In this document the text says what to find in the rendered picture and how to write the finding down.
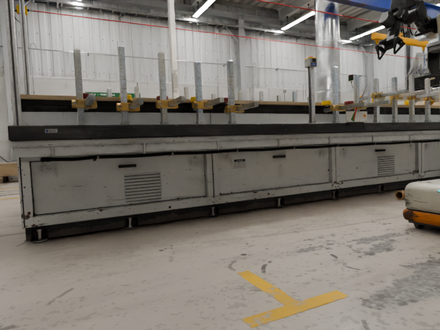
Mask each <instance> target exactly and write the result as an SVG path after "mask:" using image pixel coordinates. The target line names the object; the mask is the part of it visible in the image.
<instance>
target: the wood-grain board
mask: <svg viewBox="0 0 440 330"><path fill-rule="evenodd" d="M20 98H21V100H75V99H77V97H76V96H55V95H30V94H20ZM136 99H138V98H132V102H133V101H135V100H136ZM95 100H97V101H120V100H119V97H103V96H95ZM143 102H156V98H143ZM234 102H235V104H247V103H252V102H255V101H247V100H235V101H234ZM256 102H259V105H309V104H308V102H295V101H256ZM183 103H191V99H186V101H184V102H183ZM315 106H324V105H321V103H319V102H315ZM379 106H380V107H392V105H391V104H386V105H379ZM397 107H407V108H409V105H397ZM414 108H425V105H414ZM430 108H438V109H440V106H439V105H431V106H430Z"/></svg>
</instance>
